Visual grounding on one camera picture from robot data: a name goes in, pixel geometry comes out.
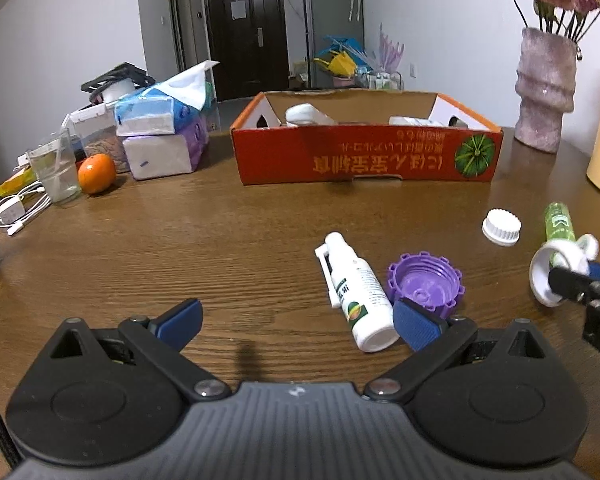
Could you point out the orange fruit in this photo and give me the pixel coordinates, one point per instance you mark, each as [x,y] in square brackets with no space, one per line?
[96,174]

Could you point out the brown floor cartons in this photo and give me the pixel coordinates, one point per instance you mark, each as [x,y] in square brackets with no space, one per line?
[300,76]

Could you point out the clear food container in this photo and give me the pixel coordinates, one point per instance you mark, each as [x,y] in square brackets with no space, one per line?
[100,142]

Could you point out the orange cardboard box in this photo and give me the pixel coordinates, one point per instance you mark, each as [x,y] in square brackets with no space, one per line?
[330,160]

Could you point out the blue tissue pack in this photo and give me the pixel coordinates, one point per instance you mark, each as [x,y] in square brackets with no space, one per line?
[145,115]

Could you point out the translucent purple wrap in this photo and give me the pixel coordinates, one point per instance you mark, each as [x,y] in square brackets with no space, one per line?
[391,50]

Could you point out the pink textured vase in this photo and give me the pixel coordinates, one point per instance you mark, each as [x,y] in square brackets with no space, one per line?
[542,95]

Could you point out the small white box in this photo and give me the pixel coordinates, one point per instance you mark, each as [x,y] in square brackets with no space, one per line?
[25,160]

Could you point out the white paper notice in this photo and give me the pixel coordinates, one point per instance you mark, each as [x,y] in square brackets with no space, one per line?
[237,8]

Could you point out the purple bottle cap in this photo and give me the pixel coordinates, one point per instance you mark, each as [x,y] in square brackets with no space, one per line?
[425,285]

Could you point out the cart with bottles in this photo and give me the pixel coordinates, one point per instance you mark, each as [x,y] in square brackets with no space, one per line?
[380,81]

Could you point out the purple tissue pack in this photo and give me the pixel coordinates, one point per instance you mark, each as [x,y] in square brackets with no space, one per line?
[155,157]

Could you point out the red and white lint brush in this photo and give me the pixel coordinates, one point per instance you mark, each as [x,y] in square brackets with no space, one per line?
[305,112]

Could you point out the dark brown door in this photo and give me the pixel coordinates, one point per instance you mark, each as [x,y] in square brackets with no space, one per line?
[245,55]

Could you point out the grey refrigerator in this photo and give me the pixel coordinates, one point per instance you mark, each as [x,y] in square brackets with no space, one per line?
[330,10]

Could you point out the ribbed white cap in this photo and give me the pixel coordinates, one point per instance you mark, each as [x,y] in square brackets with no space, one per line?
[501,227]

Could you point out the white spray bottle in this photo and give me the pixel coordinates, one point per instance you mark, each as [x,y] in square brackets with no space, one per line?
[360,290]

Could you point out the grey side door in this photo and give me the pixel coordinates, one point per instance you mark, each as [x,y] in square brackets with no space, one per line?
[180,25]

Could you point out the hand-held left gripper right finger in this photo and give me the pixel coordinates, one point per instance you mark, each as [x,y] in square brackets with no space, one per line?
[417,327]

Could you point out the small white cap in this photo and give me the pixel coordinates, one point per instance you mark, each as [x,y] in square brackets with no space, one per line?
[590,246]

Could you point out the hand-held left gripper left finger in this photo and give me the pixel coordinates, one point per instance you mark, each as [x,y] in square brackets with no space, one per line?
[182,320]

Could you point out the clear glass cup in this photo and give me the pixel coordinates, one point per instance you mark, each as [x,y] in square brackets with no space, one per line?
[55,180]

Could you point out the blue folding rack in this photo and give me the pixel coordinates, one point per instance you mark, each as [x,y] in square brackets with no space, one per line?
[347,44]

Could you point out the translucent cotton swab box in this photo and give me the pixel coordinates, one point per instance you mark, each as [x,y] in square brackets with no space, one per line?
[412,121]

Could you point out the yellow packet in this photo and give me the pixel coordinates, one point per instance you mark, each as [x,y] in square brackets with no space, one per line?
[10,187]

